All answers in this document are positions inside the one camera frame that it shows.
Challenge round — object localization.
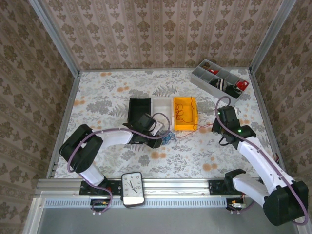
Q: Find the aluminium frame corner post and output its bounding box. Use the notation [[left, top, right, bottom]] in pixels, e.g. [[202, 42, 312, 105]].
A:
[[28, 0, 81, 76], [248, 0, 298, 73]]

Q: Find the thin blue cable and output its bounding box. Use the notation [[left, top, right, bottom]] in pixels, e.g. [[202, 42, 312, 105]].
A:
[[160, 131, 177, 147]]

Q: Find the white plastic bin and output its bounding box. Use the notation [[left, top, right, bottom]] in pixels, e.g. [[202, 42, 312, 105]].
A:
[[150, 97, 175, 131]]

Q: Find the floral patterned tablecloth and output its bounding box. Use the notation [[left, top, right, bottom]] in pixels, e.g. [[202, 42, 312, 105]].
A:
[[54, 69, 276, 180]]

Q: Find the grey metal sheet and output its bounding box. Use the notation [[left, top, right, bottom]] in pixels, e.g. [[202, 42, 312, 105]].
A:
[[24, 197, 303, 234]]

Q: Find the yellow plastic bin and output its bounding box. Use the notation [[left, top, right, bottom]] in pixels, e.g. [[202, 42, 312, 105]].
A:
[[173, 97, 198, 131]]

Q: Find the small black controller board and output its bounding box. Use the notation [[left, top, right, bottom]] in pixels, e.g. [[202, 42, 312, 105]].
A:
[[91, 199, 110, 212], [226, 198, 247, 212]]

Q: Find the thin red cable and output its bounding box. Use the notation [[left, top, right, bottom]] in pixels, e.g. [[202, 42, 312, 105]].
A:
[[173, 97, 214, 139]]

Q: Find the large red and white item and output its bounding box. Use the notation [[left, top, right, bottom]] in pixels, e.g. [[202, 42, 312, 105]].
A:
[[235, 80, 250, 90]]

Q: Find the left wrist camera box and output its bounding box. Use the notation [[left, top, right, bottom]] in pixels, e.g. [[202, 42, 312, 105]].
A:
[[153, 121, 164, 135]]

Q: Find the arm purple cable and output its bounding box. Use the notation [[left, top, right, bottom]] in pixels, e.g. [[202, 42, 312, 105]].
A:
[[215, 96, 309, 225], [67, 112, 172, 216]]

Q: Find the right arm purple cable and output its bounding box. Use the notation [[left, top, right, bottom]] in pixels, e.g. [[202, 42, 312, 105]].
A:
[[215, 96, 309, 225]]

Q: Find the black plastic bin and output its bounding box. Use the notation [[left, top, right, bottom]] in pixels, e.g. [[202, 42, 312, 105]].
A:
[[127, 97, 153, 125]]

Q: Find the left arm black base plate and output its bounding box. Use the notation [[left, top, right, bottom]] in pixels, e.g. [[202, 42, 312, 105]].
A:
[[79, 180, 122, 196]]

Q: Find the grey slotted cable duct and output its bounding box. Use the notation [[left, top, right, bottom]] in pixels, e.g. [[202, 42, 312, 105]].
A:
[[43, 198, 230, 208]]

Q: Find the white analog clock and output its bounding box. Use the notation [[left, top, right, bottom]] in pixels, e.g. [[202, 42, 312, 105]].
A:
[[121, 172, 146, 209]]

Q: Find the aluminium extrusion mounting rail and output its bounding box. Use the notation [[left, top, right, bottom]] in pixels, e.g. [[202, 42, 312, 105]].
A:
[[36, 179, 295, 196]]

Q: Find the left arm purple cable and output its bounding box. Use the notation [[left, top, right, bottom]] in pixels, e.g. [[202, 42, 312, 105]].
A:
[[67, 112, 172, 216]]

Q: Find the aluminium table side rail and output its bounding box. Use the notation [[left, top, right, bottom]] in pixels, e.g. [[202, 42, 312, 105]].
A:
[[47, 70, 81, 179], [248, 68, 286, 172]]

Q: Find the grey compartment tray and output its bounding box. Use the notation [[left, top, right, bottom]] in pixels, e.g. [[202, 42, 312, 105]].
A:
[[190, 59, 250, 107]]

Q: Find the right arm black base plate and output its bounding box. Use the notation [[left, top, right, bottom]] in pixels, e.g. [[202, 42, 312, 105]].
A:
[[208, 180, 244, 196]]

